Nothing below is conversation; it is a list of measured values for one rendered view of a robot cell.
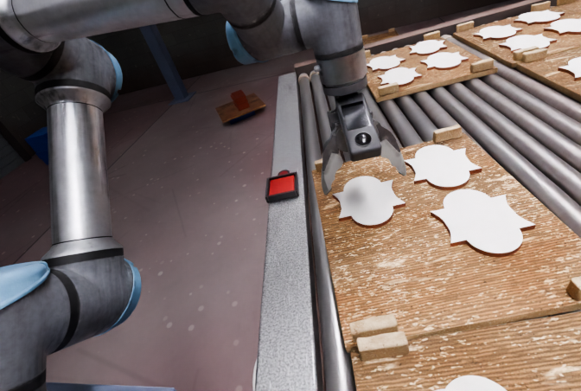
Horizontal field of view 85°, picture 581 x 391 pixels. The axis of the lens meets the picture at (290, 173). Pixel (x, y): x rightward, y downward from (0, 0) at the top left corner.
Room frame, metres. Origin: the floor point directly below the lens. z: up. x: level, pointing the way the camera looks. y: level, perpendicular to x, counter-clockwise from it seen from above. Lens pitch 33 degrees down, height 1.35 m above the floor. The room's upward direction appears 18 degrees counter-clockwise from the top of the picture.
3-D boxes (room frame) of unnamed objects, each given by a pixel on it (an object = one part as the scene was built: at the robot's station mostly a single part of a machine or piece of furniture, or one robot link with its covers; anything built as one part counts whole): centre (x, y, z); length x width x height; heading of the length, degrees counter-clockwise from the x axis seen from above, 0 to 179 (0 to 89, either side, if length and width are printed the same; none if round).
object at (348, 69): (0.49, -0.13, 1.19); 0.08 x 0.08 x 0.05
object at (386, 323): (0.21, -0.04, 0.95); 0.06 x 0.02 x 0.03; 83
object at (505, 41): (0.99, -0.91, 0.94); 0.41 x 0.35 x 0.04; 169
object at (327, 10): (0.50, -0.13, 1.27); 0.09 x 0.08 x 0.11; 73
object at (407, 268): (0.39, -0.20, 0.93); 0.41 x 0.35 x 0.02; 173
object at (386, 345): (0.19, -0.04, 0.95); 0.06 x 0.02 x 0.03; 81
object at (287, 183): (0.61, 0.03, 0.92); 0.06 x 0.06 x 0.01; 80
